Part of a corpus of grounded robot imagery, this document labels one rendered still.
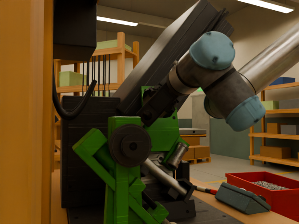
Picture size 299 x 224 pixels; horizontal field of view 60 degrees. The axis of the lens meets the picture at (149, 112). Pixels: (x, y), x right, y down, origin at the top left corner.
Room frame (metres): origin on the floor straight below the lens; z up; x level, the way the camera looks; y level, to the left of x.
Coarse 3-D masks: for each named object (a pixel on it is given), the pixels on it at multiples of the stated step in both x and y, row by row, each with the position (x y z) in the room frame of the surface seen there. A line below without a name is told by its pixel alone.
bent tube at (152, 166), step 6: (144, 162) 0.72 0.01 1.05; (150, 162) 0.73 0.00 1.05; (150, 168) 0.72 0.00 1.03; (156, 168) 0.72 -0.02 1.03; (156, 174) 0.72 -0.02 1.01; (162, 174) 0.73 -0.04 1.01; (168, 174) 0.74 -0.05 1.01; (162, 180) 0.73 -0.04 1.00; (168, 180) 0.73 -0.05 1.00; (174, 180) 0.74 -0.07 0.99; (168, 186) 0.73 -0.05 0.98; (174, 186) 0.73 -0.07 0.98; (180, 186) 0.73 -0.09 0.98; (180, 192) 0.73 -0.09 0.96; (186, 192) 0.74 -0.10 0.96
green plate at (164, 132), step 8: (144, 88) 0.82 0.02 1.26; (176, 112) 0.83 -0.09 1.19; (160, 120) 0.81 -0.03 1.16; (168, 120) 0.82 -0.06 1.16; (176, 120) 0.82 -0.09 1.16; (152, 128) 0.79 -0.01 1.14; (160, 128) 0.80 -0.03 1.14; (168, 128) 0.81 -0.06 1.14; (176, 128) 0.82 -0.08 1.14; (152, 136) 0.78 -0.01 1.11; (160, 136) 0.79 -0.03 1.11; (168, 136) 0.80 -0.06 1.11; (176, 136) 0.81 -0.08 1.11; (152, 144) 0.78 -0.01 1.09; (160, 144) 0.79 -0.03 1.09; (168, 144) 0.79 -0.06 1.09
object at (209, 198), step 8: (200, 184) 1.07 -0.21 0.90; (208, 184) 1.07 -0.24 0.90; (200, 192) 0.95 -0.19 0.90; (208, 200) 0.86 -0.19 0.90; (216, 200) 0.86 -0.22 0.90; (224, 208) 0.78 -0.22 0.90; (232, 208) 0.78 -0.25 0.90; (232, 216) 0.72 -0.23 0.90; (240, 216) 0.72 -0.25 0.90; (248, 216) 0.72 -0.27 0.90; (256, 216) 0.72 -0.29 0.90; (264, 216) 0.72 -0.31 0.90; (272, 216) 0.72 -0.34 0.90; (280, 216) 0.72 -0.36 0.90
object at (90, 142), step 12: (96, 132) 0.45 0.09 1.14; (84, 144) 0.44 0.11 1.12; (96, 144) 0.45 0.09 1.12; (84, 156) 0.44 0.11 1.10; (96, 156) 0.47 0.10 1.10; (108, 156) 0.47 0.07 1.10; (96, 168) 0.45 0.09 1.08; (108, 168) 0.47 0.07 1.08; (108, 180) 0.46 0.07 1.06; (132, 180) 0.48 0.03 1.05; (132, 192) 0.48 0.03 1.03; (144, 192) 0.50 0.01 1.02; (132, 204) 0.47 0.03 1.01; (156, 204) 0.51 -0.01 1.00; (144, 216) 0.48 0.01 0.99; (156, 216) 0.50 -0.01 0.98
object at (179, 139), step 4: (176, 140) 0.80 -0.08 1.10; (180, 140) 0.81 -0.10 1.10; (184, 140) 0.81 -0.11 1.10; (176, 144) 0.80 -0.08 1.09; (188, 144) 0.81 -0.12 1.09; (172, 148) 0.79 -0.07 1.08; (168, 152) 0.79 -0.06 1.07; (172, 152) 0.79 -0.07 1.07; (168, 156) 0.78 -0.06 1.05; (164, 160) 0.77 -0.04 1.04; (164, 164) 0.78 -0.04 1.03
